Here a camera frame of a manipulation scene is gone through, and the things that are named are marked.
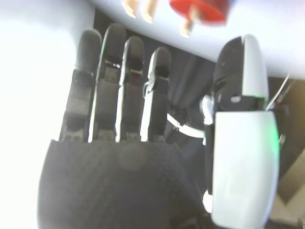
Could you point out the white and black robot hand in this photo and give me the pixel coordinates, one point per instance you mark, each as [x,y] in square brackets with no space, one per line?
[107,179]

